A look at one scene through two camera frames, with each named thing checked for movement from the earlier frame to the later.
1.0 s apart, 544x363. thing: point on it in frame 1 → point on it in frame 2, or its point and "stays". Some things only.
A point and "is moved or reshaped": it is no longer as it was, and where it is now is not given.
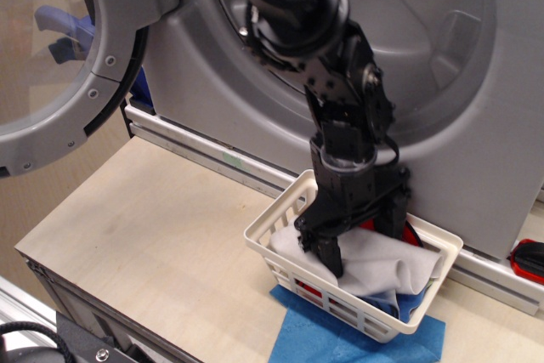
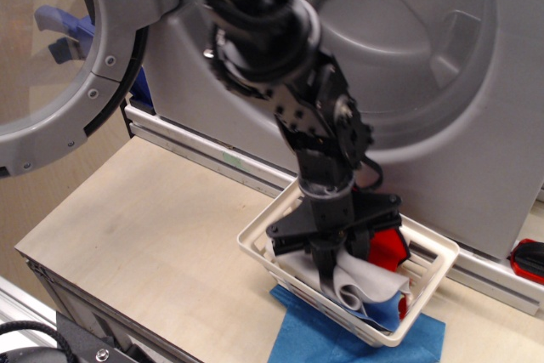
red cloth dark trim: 311,290 → 402,307
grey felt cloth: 373,265 is moved or reshaped
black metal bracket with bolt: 83,346 stays
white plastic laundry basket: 388,284 is moved or reshaped
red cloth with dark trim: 409,233 → 388,247
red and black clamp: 527,260 stays
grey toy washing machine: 460,39 stays
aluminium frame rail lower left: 18,304 stays
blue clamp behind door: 80,32 stays
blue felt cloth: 407,303 → 384,313
